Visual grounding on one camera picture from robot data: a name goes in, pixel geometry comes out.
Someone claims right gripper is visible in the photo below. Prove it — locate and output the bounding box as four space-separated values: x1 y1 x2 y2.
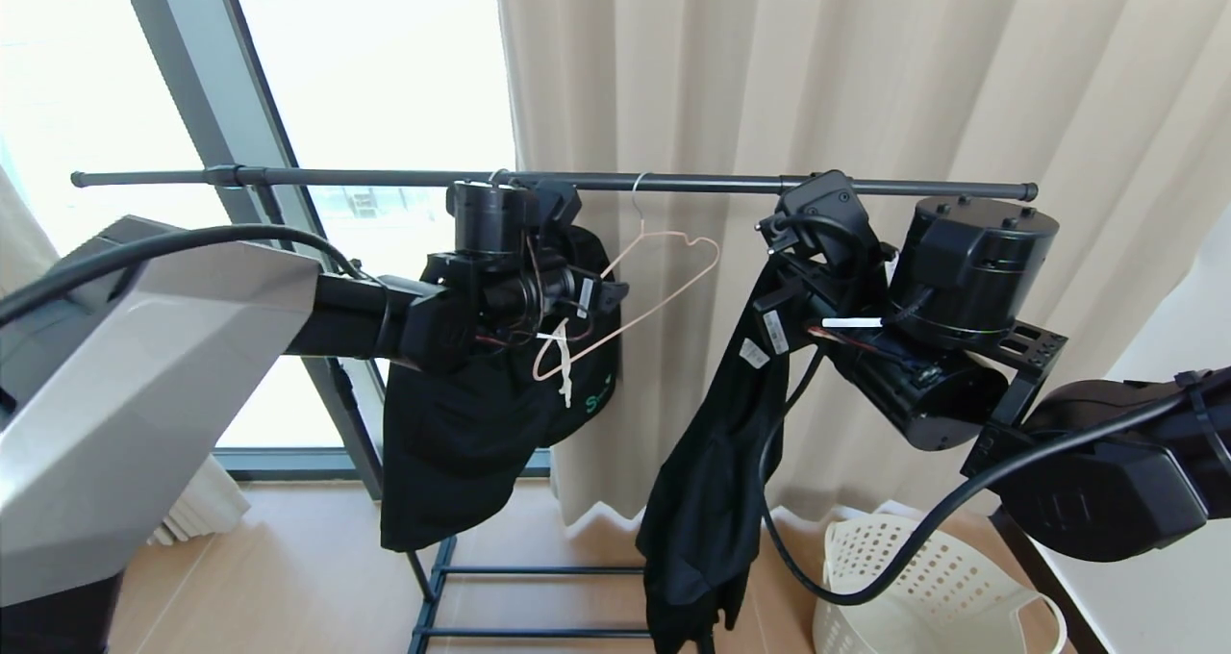
753 265 884 359

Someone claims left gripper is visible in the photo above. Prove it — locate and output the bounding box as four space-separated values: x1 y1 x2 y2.
539 267 631 323

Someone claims black garment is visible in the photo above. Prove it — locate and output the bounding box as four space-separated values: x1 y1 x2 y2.
635 250 818 654

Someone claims black clothes rack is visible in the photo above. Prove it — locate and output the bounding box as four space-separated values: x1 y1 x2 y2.
70 163 1040 654

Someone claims white laundry basket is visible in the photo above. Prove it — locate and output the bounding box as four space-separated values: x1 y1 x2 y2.
813 513 1068 654

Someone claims beige curtain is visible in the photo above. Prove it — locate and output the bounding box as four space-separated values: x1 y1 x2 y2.
0 163 253 549
495 0 1231 530

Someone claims window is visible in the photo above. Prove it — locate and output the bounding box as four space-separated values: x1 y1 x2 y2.
0 0 554 482

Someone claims black cable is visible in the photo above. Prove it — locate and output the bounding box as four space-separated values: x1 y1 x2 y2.
757 344 1231 608
0 223 374 328

